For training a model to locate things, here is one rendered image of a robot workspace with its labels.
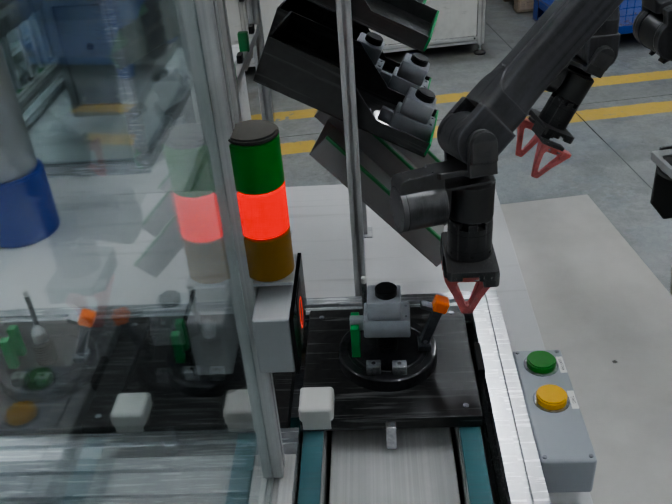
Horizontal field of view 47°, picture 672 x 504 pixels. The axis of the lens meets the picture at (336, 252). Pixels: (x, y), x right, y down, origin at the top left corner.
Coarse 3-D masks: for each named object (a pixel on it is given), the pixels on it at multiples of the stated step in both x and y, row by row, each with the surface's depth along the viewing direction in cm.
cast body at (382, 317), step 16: (368, 288) 105; (384, 288) 103; (400, 288) 105; (368, 304) 102; (384, 304) 102; (400, 304) 102; (352, 320) 106; (368, 320) 104; (384, 320) 104; (400, 320) 103; (368, 336) 105; (384, 336) 105; (400, 336) 105
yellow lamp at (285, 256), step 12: (288, 228) 76; (252, 240) 75; (264, 240) 74; (276, 240) 75; (288, 240) 76; (252, 252) 75; (264, 252) 75; (276, 252) 75; (288, 252) 77; (252, 264) 76; (264, 264) 76; (276, 264) 76; (288, 264) 77; (252, 276) 77; (264, 276) 77; (276, 276) 77
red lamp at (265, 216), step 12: (276, 192) 72; (240, 204) 73; (252, 204) 72; (264, 204) 72; (276, 204) 73; (240, 216) 74; (252, 216) 73; (264, 216) 73; (276, 216) 73; (288, 216) 76; (252, 228) 74; (264, 228) 74; (276, 228) 74
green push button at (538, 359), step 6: (534, 354) 108; (540, 354) 108; (546, 354) 108; (528, 360) 108; (534, 360) 107; (540, 360) 107; (546, 360) 107; (552, 360) 107; (528, 366) 107; (534, 366) 106; (540, 366) 106; (546, 366) 106; (552, 366) 106; (540, 372) 106; (546, 372) 106
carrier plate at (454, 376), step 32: (320, 320) 118; (416, 320) 117; (448, 320) 116; (320, 352) 112; (448, 352) 110; (320, 384) 106; (352, 384) 106; (448, 384) 105; (352, 416) 101; (384, 416) 100; (416, 416) 100; (448, 416) 100; (480, 416) 99
